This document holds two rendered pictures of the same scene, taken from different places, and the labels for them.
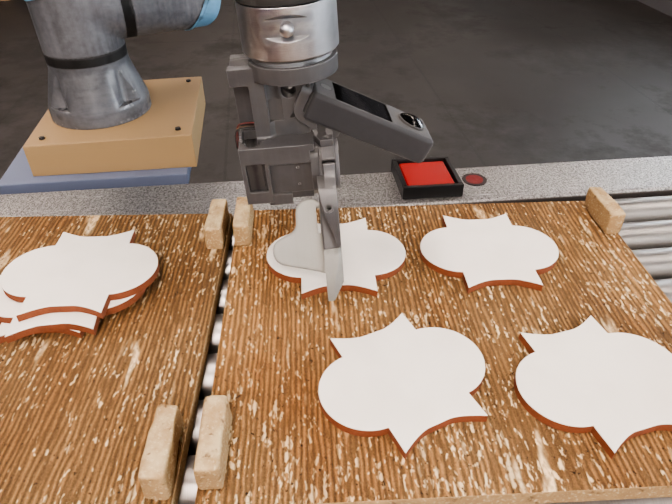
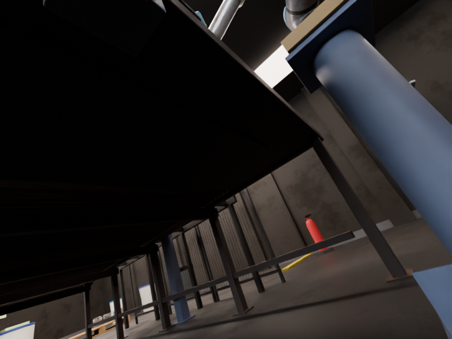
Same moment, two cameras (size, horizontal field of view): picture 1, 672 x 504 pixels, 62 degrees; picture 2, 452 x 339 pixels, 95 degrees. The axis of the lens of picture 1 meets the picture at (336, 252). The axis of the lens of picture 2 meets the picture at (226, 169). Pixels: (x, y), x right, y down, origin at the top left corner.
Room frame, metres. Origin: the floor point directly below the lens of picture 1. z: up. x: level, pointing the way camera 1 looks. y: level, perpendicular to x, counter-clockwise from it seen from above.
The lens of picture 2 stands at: (0.82, -0.40, 0.33)
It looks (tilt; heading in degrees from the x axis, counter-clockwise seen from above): 24 degrees up; 129
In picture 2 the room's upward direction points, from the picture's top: 21 degrees counter-clockwise
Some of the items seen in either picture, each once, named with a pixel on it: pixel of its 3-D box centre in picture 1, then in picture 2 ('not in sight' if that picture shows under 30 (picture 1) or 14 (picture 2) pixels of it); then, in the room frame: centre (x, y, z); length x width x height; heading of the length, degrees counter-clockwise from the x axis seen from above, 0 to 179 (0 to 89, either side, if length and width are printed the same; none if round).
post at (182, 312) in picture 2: not in sight; (160, 211); (-1.48, 0.91, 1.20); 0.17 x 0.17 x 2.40; 7
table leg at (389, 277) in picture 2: not in sight; (351, 198); (0.50, 0.98, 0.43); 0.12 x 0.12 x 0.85; 7
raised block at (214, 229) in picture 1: (217, 223); not in sight; (0.49, 0.12, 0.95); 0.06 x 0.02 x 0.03; 2
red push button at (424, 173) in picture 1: (425, 177); not in sight; (0.63, -0.12, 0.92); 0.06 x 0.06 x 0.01; 7
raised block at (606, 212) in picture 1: (604, 209); not in sight; (0.51, -0.29, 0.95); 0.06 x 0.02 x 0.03; 3
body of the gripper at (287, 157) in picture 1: (291, 125); not in sight; (0.45, 0.04, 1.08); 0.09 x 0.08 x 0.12; 93
